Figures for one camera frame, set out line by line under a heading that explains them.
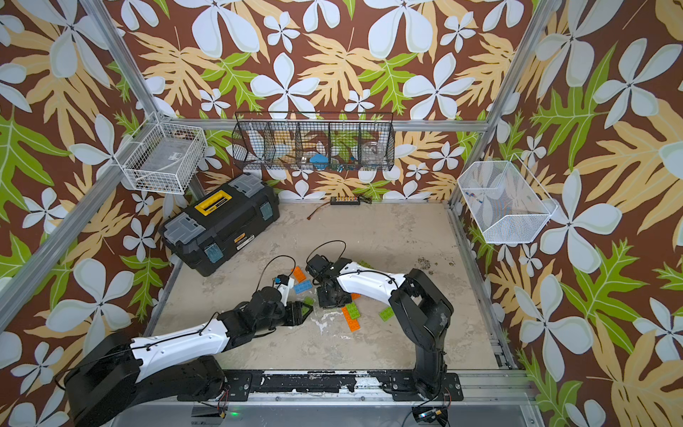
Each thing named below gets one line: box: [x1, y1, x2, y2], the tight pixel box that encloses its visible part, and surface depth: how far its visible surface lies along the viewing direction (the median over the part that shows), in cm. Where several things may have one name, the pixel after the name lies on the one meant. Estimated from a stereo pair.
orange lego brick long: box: [341, 306, 362, 332], surface depth 88 cm
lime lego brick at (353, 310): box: [345, 301, 361, 320], surface depth 88 cm
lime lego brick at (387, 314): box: [378, 306, 395, 323], surface depth 90 cm
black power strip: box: [329, 196, 361, 206], surface depth 122 cm
